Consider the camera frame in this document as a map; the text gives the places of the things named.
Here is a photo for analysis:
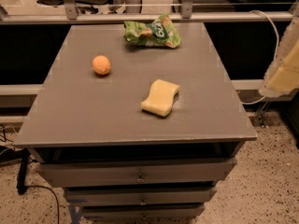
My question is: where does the grey drawer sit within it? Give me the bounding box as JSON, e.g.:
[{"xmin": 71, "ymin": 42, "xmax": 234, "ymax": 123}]
[
  {"xmin": 65, "ymin": 186, "xmax": 216, "ymax": 206},
  {"xmin": 82, "ymin": 203, "xmax": 205, "ymax": 220},
  {"xmin": 37, "ymin": 158, "xmax": 236, "ymax": 188}
]

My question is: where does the grey drawer cabinet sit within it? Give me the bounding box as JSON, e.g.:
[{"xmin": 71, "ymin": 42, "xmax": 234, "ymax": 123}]
[{"xmin": 13, "ymin": 22, "xmax": 258, "ymax": 221}]

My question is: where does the middle grey drawer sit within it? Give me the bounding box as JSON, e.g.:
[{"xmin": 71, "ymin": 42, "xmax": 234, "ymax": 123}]
[{"xmin": 65, "ymin": 186, "xmax": 216, "ymax": 206}]

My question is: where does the orange fruit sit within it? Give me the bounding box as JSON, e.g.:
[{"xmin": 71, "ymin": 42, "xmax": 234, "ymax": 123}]
[{"xmin": 92, "ymin": 55, "xmax": 111, "ymax": 76}]

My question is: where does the bottom grey drawer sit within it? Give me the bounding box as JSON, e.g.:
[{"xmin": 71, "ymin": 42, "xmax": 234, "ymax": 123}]
[{"xmin": 82, "ymin": 203, "xmax": 205, "ymax": 220}]

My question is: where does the top grey drawer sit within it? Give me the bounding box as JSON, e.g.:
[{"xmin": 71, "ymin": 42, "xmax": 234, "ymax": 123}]
[{"xmin": 37, "ymin": 158, "xmax": 236, "ymax": 188}]

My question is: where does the metal railing frame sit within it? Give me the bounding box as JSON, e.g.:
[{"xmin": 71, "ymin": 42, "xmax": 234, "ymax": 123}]
[{"xmin": 0, "ymin": 0, "xmax": 299, "ymax": 25}]

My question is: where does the yellow sponge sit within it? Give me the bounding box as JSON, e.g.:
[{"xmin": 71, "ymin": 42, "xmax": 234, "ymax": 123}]
[{"xmin": 141, "ymin": 79, "xmax": 180, "ymax": 117}]

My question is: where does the black floor cable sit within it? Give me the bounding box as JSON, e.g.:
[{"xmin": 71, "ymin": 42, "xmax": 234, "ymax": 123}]
[{"xmin": 0, "ymin": 124, "xmax": 61, "ymax": 224}]

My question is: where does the green snack bag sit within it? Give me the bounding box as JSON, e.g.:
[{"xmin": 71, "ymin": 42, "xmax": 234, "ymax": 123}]
[{"xmin": 124, "ymin": 14, "xmax": 181, "ymax": 49}]

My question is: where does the white cable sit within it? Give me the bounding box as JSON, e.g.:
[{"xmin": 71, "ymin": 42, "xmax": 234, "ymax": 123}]
[{"xmin": 241, "ymin": 9, "xmax": 280, "ymax": 106}]

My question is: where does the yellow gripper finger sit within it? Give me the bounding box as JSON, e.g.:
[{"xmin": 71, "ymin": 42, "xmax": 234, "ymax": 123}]
[{"xmin": 259, "ymin": 17, "xmax": 299, "ymax": 98}]

